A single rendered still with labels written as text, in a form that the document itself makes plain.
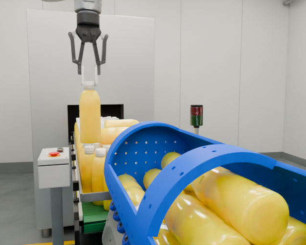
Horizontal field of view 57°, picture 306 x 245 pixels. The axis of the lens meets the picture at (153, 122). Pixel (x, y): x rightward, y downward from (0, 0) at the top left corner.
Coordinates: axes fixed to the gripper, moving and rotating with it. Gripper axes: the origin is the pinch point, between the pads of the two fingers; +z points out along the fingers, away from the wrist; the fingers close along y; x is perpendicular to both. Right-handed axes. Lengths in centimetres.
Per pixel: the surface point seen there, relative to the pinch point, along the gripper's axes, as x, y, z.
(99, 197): -4.7, 2.3, 41.3
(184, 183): -64, 8, 18
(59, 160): -1.6, -10.3, 28.3
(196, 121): 23, 52, 19
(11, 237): 173, -59, 138
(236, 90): 364, 294, 0
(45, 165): -1.5, -14.8, 29.9
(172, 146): -18.5, 23.7, 22.2
